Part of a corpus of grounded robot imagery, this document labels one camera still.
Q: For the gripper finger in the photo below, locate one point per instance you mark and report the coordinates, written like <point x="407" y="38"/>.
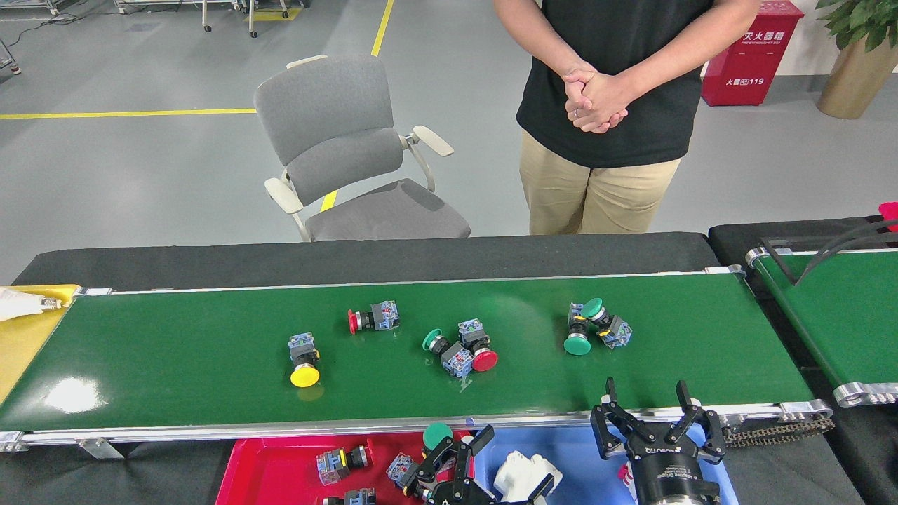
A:
<point x="452" y="477"/>

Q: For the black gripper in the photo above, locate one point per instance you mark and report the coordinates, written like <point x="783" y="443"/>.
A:
<point x="670" y="473"/>

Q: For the white circuit breaker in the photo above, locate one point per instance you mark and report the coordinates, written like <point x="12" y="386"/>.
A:
<point x="523" y="473"/>
<point x="626" y="484"/>

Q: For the green mushroom push button switch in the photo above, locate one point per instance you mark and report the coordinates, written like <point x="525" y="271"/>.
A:
<point x="400" y="466"/>
<point x="577" y="344"/>
<point x="436" y="433"/>
<point x="593" y="307"/>
<point x="433" y="339"/>

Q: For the yellow mushroom push button switch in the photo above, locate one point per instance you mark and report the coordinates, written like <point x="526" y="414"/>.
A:
<point x="305" y="376"/>

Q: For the person's left forearm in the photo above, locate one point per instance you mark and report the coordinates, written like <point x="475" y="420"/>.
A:
<point x="680" y="56"/>

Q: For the person's right forearm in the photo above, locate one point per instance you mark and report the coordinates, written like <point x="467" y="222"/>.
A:
<point x="540" y="35"/>

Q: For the blue plastic tray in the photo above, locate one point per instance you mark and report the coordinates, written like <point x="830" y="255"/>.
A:
<point x="533" y="436"/>

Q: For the red plastic tray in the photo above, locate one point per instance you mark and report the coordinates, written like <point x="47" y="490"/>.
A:
<point x="280" y="477"/>

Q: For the short green conveyor belt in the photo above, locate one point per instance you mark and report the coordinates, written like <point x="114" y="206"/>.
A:
<point x="842" y="315"/>

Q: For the long green conveyor belt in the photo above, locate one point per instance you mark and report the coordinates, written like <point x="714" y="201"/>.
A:
<point x="175" y="351"/>

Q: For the person's left hand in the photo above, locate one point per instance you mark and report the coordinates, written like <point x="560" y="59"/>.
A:
<point x="603" y="102"/>

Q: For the person's right hand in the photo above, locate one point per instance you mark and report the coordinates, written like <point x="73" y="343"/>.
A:
<point x="570" y="88"/>

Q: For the person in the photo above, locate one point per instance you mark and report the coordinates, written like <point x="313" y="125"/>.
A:
<point x="631" y="144"/>

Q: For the red plastic bin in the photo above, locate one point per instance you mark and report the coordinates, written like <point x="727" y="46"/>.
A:
<point x="889" y="214"/>

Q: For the grey office chair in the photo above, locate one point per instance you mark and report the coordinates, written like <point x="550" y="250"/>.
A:
<point x="337" y="119"/>

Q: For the red fire extinguisher box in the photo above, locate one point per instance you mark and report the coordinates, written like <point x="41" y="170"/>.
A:
<point x="751" y="70"/>

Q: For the green plant in brass pot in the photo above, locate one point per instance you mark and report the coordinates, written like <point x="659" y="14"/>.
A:
<point x="856" y="81"/>

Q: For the yellow plastic bin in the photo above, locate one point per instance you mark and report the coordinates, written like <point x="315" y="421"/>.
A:
<point x="21" y="351"/>

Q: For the white wheeled stand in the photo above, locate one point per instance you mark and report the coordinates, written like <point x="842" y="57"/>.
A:
<point x="252" y="24"/>

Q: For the metal equipment cart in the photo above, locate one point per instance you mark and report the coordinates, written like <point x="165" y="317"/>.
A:
<point x="158" y="5"/>

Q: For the black guide frame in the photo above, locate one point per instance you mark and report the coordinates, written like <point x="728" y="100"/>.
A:
<point x="856" y="235"/>

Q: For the metal frame with caster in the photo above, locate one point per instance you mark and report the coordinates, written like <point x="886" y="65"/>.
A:
<point x="14" y="68"/>

